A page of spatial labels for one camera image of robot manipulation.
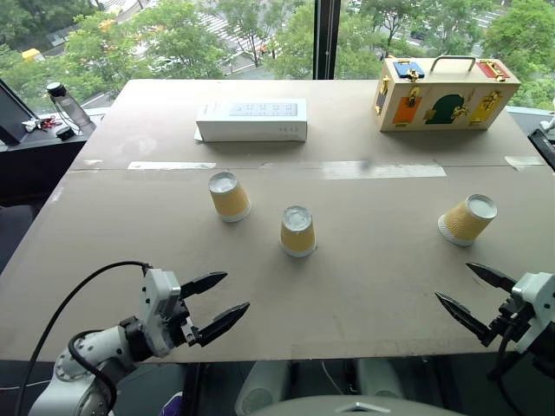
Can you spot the yellow ribbed paper cup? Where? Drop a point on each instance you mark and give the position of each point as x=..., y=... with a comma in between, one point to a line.
x=466, y=222
x=297, y=234
x=230, y=200

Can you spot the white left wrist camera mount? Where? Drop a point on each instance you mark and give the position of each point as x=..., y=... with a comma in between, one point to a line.
x=158, y=290

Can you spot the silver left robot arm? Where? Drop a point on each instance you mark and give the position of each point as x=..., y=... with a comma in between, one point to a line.
x=80, y=359

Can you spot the black window frame post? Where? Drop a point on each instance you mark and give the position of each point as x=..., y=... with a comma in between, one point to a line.
x=326, y=39

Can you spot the black device at table edge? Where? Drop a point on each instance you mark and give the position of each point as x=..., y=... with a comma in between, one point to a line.
x=544, y=145

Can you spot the black round lid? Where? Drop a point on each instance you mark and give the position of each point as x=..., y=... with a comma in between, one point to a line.
x=65, y=132

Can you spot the black laptop screen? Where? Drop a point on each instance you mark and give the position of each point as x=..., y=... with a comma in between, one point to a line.
x=12, y=112

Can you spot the clear bottle with black cap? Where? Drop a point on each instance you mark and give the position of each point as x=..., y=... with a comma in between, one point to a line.
x=69, y=104

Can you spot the clear tape strip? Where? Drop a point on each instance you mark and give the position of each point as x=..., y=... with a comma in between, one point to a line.
x=524, y=161
x=383, y=170
x=171, y=165

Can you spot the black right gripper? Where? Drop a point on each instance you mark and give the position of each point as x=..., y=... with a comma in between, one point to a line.
x=511, y=318

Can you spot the white flat cardboard box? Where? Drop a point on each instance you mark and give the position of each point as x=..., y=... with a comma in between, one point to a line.
x=253, y=119

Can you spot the silver robot torso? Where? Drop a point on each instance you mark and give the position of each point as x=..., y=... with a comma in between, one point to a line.
x=355, y=407

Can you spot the small white object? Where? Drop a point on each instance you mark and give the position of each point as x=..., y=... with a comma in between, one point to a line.
x=30, y=125

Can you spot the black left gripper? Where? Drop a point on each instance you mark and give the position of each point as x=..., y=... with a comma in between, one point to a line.
x=184, y=323

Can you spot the white rounded robot leg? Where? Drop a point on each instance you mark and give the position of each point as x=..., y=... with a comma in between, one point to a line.
x=379, y=379
x=260, y=388

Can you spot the black side table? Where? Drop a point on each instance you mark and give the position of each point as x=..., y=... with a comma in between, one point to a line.
x=39, y=164

